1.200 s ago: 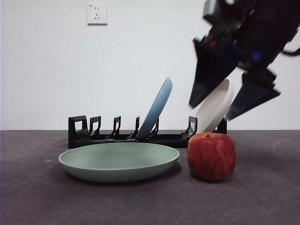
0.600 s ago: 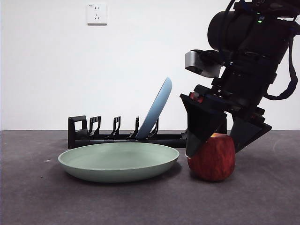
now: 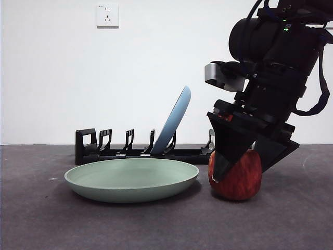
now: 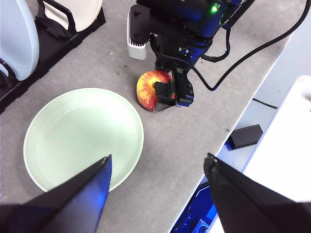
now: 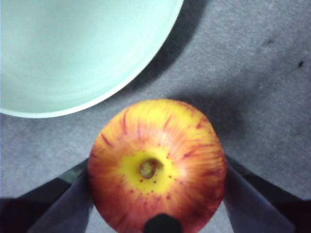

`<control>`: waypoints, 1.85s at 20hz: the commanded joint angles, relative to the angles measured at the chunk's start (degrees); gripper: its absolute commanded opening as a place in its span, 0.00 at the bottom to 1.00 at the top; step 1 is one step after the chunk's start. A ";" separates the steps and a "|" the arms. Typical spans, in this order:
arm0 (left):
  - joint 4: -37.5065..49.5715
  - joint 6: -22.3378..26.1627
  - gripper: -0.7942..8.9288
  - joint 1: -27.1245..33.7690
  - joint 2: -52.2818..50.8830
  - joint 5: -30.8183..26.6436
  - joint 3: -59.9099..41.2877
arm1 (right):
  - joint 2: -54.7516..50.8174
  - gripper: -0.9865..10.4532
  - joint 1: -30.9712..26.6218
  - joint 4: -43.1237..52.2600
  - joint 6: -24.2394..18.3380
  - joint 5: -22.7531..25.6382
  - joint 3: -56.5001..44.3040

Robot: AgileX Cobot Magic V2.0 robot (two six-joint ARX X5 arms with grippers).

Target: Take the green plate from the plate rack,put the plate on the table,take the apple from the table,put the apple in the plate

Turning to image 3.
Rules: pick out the green plate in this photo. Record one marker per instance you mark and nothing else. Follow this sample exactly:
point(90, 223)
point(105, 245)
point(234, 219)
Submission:
point(130, 182)

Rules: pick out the black plate rack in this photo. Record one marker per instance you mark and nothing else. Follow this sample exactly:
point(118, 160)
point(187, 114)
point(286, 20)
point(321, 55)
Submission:
point(86, 156)

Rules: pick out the blue plate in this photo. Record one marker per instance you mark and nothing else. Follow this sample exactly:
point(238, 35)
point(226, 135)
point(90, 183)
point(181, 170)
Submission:
point(174, 117)

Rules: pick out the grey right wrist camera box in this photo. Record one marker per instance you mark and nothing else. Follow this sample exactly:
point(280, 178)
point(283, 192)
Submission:
point(213, 74)

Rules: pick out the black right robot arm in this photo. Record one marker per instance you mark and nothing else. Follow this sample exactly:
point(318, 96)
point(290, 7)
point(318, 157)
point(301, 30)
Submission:
point(260, 36)

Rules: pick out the red apple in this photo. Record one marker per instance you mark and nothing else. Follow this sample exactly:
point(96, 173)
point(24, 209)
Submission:
point(242, 182)

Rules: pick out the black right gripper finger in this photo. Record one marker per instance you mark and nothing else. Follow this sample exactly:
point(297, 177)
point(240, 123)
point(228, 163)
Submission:
point(273, 151)
point(231, 140)

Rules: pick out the white wall socket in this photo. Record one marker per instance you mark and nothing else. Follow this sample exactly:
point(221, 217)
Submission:
point(108, 15)

